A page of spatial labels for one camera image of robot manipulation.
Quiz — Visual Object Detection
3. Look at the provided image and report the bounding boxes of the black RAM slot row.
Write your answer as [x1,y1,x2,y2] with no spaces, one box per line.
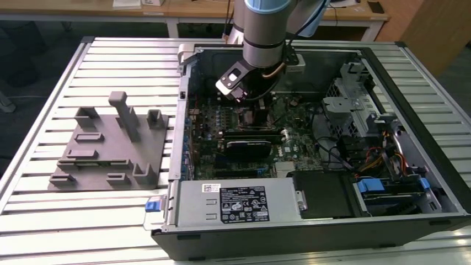
[219,129,287,144]

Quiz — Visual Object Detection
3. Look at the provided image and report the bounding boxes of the black plastic bay cover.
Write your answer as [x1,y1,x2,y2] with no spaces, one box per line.
[287,170,371,219]

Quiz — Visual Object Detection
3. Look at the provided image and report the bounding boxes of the black open PC case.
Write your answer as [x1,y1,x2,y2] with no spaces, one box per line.
[142,41,471,262]

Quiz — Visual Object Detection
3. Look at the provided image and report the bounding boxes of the white paper sheet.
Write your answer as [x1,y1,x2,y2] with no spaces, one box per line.
[112,0,142,9]

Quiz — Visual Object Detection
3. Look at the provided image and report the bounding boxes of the black camera cable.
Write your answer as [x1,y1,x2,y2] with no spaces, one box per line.
[253,0,329,100]

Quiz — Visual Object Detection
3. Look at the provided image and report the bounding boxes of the black expansion slot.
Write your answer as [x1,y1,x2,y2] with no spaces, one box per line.
[213,168,277,179]

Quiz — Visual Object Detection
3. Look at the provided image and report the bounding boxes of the silver power supply unit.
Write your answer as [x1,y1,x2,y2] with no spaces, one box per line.
[173,177,309,230]

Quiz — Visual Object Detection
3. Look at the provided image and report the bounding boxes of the CPU socket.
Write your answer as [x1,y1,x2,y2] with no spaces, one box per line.
[235,107,277,131]

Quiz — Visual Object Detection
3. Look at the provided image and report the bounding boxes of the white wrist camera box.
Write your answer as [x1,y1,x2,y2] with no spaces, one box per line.
[215,60,255,97]

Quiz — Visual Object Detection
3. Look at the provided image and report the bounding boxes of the silver perforated drive cage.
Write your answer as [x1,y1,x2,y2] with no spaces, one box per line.
[319,62,386,139]

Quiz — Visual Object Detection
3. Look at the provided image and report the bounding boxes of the wooden desk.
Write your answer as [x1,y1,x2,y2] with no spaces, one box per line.
[0,0,391,42]

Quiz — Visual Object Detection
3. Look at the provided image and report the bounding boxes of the wooden cabinet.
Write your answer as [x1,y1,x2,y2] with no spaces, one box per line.
[377,0,471,77]

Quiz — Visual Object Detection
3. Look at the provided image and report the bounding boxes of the metal socket cover frame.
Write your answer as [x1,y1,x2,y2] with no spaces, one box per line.
[273,95,298,130]

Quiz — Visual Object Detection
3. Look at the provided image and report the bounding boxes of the green motherboard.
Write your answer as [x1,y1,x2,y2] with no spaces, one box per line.
[186,92,321,180]

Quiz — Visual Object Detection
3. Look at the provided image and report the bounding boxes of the blue disk carrier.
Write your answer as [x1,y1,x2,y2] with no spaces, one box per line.
[355,178,431,201]

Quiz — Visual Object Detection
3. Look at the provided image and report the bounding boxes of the yellow orange power wires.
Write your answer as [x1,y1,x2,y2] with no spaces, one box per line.
[362,146,410,177]

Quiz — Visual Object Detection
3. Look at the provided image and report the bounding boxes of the small silver heat sink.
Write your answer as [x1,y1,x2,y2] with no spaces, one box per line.
[275,162,298,177]

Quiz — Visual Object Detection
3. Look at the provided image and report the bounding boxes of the grey parts rack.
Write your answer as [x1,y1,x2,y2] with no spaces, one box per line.
[47,91,170,192]

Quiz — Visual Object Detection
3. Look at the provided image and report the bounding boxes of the black graphics card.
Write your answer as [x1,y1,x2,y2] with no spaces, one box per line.
[225,139,275,161]

